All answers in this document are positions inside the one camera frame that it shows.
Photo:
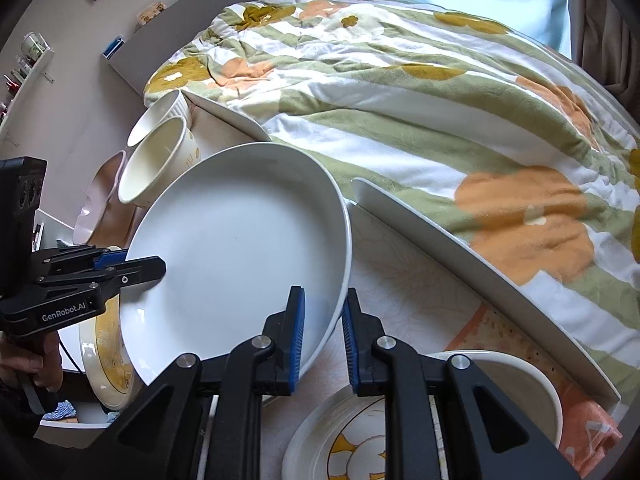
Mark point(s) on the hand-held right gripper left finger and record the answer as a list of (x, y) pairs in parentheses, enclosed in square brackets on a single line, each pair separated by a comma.
[(296, 342)]

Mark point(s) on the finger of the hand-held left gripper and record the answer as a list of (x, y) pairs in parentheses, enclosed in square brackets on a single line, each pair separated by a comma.
[(111, 258), (140, 269)]

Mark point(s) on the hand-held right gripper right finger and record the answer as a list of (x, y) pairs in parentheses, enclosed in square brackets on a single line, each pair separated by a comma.
[(350, 352)]

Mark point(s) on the large plain white plate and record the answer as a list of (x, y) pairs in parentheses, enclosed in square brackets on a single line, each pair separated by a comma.
[(235, 240)]

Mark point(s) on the plain white bowl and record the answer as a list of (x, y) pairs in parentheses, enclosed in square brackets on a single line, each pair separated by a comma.
[(515, 390)]

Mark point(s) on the person's left hand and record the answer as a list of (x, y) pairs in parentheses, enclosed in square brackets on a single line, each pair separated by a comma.
[(42, 360)]

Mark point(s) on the pink bowl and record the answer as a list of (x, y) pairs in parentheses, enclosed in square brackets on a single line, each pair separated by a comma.
[(100, 200)]

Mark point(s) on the cream tablecloth with orange trim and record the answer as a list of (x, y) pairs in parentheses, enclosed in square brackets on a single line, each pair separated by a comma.
[(400, 300)]

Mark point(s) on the white plate yellow cartoon print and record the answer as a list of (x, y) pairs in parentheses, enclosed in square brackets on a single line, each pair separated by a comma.
[(107, 360), (357, 452)]

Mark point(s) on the cream bowl with yellow print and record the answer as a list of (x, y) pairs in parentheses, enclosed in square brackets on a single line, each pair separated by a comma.
[(160, 160)]

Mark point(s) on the white rimmed tray table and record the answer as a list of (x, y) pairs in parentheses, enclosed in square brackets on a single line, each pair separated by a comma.
[(450, 250)]

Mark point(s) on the ribbed white bowl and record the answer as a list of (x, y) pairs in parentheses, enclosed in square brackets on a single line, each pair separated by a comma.
[(160, 112)]

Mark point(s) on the blue checkered cloth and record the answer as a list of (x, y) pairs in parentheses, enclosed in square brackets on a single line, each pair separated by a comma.
[(60, 411)]

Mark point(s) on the glass jar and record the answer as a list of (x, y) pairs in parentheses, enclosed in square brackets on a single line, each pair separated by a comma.
[(35, 46)]

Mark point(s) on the small blue box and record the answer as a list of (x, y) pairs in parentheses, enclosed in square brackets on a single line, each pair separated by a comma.
[(113, 46)]

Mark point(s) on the grey bed headboard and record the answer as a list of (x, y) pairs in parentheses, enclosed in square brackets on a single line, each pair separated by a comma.
[(165, 40)]

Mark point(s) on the patterned tissue box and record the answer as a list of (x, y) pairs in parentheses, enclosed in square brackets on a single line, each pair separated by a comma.
[(151, 12)]

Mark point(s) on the floral green orange blanket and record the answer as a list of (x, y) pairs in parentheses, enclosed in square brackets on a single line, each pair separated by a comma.
[(400, 110)]

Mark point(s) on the light blue curtain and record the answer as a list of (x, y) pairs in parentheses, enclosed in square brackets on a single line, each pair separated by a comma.
[(475, 0)]

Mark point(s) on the wide brown curtain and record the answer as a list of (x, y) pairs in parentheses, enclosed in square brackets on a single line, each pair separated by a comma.
[(605, 35)]

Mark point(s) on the white wall shelf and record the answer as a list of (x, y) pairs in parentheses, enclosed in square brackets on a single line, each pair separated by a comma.
[(30, 85)]

